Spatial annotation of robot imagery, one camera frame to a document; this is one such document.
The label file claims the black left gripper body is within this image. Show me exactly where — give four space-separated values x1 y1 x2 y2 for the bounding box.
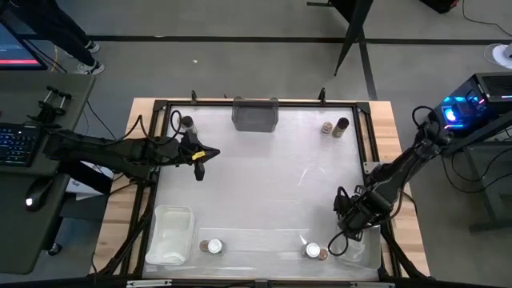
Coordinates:
175 131 207 167

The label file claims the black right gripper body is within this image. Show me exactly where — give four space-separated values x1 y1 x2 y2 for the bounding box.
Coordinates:
334 184 395 235

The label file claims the green herb jar black lid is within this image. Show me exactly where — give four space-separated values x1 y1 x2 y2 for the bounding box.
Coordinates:
180 115 198 135
331 117 350 139

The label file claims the bagel seasoning jar white lid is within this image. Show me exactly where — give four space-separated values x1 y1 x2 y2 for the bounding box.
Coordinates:
304 242 322 259
206 238 225 255

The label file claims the grey translucent plastic bin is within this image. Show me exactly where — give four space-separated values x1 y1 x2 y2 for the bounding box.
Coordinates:
231 96 280 134

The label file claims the grey plastic tray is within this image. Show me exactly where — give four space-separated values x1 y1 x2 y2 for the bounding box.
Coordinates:
339 223 383 270

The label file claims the white plastic bin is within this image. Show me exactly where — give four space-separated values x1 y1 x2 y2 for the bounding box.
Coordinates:
144 204 196 266

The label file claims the white paper sheet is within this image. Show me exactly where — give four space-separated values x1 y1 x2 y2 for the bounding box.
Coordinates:
74 178 114 201

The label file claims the black clamp with silver rods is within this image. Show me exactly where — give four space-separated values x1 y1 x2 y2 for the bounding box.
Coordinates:
34 85 74 121

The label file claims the black computer mouse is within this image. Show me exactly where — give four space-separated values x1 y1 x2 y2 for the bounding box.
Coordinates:
24 178 54 213

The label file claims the black computer with coloured lights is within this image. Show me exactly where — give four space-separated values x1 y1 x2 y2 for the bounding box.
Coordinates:
434 71 512 131

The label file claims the black keyboard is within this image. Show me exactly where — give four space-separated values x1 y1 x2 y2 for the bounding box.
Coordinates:
0 122 41 167

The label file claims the person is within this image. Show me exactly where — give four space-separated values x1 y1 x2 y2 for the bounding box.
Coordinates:
0 0 106 76

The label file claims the grey side desk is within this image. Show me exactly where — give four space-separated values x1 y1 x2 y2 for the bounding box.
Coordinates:
0 71 97 275

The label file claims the desk computer monitor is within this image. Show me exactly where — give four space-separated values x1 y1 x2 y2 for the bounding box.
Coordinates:
0 22 49 72

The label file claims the white round fan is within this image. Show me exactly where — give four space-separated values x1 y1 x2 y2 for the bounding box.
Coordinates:
482 42 512 70

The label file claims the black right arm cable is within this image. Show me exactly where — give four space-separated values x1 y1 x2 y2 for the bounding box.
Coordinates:
327 230 350 258

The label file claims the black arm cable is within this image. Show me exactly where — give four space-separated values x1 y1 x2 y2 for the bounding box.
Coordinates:
327 230 350 258
169 109 186 138

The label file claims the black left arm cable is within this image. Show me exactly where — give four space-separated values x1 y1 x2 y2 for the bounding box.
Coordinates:
169 109 186 138

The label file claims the black floor cable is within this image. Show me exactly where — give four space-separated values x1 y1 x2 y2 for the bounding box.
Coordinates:
462 0 512 37

